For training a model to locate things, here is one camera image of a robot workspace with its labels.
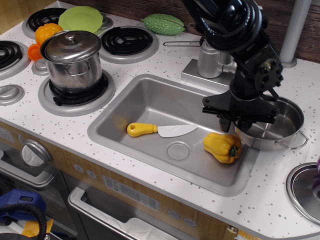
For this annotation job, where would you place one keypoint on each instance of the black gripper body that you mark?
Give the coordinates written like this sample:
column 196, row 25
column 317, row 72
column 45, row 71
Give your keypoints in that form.
column 259, row 109

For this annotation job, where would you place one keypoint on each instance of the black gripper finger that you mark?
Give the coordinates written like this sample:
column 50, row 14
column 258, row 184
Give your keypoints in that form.
column 246, row 125
column 225, row 123

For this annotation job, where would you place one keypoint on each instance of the shallow steel pan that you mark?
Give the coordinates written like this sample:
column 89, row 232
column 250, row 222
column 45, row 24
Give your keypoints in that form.
column 284, row 133

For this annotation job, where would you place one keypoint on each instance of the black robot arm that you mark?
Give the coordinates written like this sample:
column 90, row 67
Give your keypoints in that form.
column 237, row 27

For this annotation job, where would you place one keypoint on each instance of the grey sink basin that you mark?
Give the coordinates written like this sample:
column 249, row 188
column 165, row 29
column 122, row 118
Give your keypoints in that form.
column 161, row 123

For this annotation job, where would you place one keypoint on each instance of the yellow toy bell pepper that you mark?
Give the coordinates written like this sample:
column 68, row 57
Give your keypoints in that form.
column 226, row 148

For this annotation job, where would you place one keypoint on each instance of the silver toy faucet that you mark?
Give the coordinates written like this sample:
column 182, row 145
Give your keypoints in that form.
column 212, row 69

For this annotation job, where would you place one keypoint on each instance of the purple toy eggplant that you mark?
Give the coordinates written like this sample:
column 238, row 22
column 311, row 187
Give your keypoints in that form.
column 316, row 181

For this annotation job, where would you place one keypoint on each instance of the grey vertical pole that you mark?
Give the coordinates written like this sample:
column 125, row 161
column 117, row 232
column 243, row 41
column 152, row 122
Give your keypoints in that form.
column 293, row 33

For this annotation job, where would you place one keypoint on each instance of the green bumpy toy gourd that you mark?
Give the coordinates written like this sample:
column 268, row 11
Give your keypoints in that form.
column 163, row 24

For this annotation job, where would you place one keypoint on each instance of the back right stove burner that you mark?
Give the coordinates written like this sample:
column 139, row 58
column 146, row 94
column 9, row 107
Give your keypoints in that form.
column 128, row 45

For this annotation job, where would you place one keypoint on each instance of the stove burner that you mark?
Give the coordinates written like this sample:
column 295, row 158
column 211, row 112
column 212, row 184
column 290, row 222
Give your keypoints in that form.
column 13, row 58
column 40, row 18
column 128, row 45
column 66, row 104

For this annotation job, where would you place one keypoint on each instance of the front right stove burner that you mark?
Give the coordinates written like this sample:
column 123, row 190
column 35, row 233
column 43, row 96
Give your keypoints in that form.
column 66, row 104

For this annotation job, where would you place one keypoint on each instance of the steel pot with lid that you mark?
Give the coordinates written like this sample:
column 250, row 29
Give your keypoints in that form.
column 72, row 60

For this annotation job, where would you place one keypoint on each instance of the light green plastic plate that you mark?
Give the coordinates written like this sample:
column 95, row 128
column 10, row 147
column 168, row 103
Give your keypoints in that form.
column 81, row 18

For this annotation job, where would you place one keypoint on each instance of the silver oven dial knob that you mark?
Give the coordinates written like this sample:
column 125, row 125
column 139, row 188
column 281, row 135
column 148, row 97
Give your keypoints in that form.
column 34, row 154

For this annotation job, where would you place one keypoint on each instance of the grey centre stove knob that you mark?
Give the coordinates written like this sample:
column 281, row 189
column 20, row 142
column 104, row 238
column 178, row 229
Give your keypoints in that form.
column 39, row 68

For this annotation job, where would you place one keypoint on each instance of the grey stove knob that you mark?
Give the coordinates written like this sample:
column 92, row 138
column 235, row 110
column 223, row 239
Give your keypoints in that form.
column 39, row 68
column 11, row 94

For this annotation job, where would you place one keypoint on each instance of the orange toy pumpkin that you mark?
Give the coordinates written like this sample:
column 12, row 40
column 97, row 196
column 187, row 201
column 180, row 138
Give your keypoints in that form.
column 46, row 31

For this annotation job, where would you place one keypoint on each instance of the small orange toy piece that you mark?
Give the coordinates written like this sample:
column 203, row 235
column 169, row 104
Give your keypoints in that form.
column 33, row 52

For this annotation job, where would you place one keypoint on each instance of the back left stove burner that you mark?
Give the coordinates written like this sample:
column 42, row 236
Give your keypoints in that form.
column 40, row 18

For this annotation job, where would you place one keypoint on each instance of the front left stove burner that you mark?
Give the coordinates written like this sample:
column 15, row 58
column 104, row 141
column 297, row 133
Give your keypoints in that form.
column 13, row 58

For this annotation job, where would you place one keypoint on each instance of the blue object lower left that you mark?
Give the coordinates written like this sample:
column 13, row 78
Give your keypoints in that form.
column 20, row 204

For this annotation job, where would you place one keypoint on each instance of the yellow handled toy knife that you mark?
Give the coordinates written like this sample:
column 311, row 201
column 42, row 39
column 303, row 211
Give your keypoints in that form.
column 137, row 129

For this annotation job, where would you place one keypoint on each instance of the grey dishwasher door handle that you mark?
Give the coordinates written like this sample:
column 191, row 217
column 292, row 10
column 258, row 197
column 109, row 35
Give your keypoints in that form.
column 133, row 229

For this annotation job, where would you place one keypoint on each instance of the grey oven door handle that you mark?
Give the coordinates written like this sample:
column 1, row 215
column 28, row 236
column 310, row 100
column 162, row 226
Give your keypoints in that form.
column 41, row 182

